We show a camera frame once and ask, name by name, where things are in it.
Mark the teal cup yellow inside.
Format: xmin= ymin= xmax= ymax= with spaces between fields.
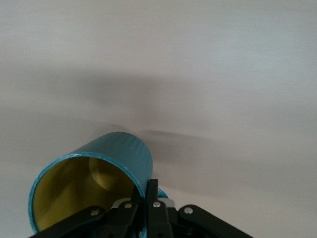
xmin=28 ymin=132 xmax=170 ymax=236

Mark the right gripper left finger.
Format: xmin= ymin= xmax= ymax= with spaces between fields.
xmin=28 ymin=185 xmax=147 ymax=238

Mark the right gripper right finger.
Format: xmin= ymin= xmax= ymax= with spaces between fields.
xmin=145 ymin=178 xmax=256 ymax=238

